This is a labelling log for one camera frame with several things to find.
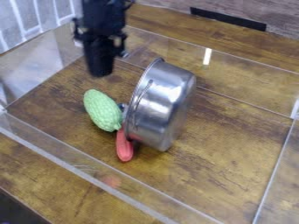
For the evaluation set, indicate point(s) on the black strip on wall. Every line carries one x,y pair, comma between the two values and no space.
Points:
228,19

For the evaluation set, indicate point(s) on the clear acrylic enclosure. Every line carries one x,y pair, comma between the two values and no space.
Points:
230,170

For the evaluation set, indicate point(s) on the spoon with orange handle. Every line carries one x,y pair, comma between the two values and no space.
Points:
124,147

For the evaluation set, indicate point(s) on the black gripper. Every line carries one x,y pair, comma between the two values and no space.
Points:
98,32

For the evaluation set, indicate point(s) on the silver metal pot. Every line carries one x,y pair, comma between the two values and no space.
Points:
158,104

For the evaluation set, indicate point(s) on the green bumpy toy gourd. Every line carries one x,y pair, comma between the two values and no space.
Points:
102,110

